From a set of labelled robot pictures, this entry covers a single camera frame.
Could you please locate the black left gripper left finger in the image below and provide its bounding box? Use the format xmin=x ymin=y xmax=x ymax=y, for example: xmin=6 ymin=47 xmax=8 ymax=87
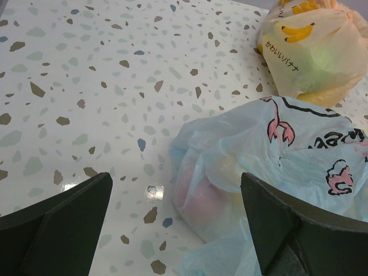
xmin=1 ymin=172 xmax=113 ymax=275

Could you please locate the orange banana-print plastic bag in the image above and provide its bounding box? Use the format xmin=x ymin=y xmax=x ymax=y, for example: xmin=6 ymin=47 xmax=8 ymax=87
xmin=257 ymin=1 xmax=367 ymax=108

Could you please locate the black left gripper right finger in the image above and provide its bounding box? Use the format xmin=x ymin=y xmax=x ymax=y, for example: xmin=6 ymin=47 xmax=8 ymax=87
xmin=240 ymin=173 xmax=367 ymax=275

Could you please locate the light blue printed plastic bag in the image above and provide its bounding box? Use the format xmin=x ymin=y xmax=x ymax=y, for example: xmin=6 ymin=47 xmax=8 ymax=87
xmin=170 ymin=96 xmax=367 ymax=275

